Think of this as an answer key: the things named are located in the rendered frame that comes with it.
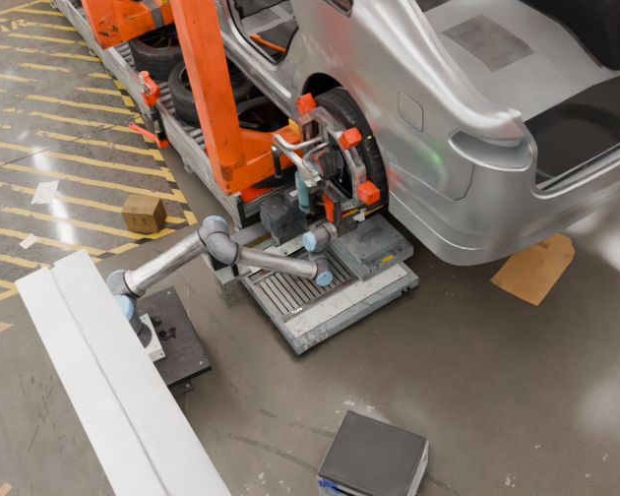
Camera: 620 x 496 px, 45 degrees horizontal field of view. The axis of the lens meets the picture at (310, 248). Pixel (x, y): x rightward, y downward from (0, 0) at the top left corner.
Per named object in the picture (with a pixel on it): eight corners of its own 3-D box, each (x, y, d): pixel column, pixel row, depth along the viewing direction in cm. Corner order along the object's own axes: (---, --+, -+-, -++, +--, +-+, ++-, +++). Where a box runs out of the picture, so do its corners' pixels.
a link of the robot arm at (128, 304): (112, 343, 367) (99, 322, 355) (112, 317, 379) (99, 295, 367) (143, 335, 367) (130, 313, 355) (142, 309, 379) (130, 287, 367)
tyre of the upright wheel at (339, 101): (331, 113, 429) (390, 210, 420) (296, 130, 422) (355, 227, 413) (361, 55, 367) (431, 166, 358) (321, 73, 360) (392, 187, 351)
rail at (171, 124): (253, 217, 458) (247, 192, 442) (239, 224, 455) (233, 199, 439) (105, 46, 607) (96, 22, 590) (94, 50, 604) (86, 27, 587)
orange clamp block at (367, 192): (369, 189, 373) (380, 199, 367) (356, 196, 370) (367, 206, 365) (368, 179, 367) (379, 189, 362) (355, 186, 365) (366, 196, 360)
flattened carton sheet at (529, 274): (581, 247, 441) (582, 243, 438) (536, 307, 415) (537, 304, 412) (535, 226, 455) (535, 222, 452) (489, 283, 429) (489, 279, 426)
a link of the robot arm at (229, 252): (214, 247, 344) (338, 275, 374) (211, 229, 352) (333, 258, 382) (204, 265, 350) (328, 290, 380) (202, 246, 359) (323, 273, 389)
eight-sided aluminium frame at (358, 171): (369, 223, 390) (365, 144, 349) (358, 228, 388) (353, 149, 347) (313, 168, 422) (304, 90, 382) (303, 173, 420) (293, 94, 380)
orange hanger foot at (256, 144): (327, 149, 442) (323, 101, 416) (251, 186, 426) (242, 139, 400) (312, 135, 452) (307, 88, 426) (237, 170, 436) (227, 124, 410)
